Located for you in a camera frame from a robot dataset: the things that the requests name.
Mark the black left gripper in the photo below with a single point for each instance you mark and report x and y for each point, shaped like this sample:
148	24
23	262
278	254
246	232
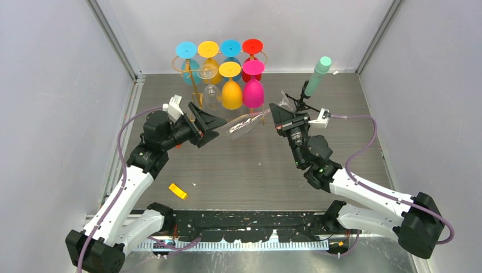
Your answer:
207	123

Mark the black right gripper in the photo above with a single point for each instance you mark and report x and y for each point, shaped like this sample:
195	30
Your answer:
281	116

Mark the clear wine glass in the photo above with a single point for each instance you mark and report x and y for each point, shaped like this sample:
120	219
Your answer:
244	123
212	97

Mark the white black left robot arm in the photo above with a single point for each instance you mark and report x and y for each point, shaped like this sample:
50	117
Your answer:
103	244

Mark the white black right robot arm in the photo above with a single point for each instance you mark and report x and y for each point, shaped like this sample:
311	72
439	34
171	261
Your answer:
415	222

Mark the pink wine glass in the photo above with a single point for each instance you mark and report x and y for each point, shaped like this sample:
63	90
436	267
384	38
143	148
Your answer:
253	94

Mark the yellow wine glass front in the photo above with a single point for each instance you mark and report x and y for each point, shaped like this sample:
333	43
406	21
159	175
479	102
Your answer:
232	96

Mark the yellow wine glass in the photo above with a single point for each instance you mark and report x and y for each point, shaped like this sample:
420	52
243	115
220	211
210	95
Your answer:
232	96
209	51

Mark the blue wine glass left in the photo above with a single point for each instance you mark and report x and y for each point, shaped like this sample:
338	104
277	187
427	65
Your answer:
187	52

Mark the blue wine glass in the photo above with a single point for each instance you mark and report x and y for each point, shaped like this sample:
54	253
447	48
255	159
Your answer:
231	48
187	52

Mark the red wine glass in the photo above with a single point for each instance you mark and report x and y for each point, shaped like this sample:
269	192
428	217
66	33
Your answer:
251	47

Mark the yellow wine glass back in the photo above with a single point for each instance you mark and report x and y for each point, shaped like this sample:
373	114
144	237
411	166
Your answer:
209	51

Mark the blue wine glass right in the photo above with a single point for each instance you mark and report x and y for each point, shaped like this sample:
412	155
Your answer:
231	48

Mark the small black tripod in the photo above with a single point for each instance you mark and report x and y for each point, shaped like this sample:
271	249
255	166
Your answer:
299	103

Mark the mint green bottle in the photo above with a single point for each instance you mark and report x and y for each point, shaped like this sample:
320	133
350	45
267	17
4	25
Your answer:
321	68

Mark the yellow block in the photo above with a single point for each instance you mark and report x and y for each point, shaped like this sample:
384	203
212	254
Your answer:
176	190

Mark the gold wire glass rack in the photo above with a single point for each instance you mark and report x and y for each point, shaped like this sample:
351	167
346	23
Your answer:
197	98

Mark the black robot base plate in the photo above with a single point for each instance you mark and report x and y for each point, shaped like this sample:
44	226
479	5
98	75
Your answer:
250	226

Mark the aluminium frame rail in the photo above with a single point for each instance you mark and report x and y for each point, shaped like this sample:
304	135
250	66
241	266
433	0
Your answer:
270	243

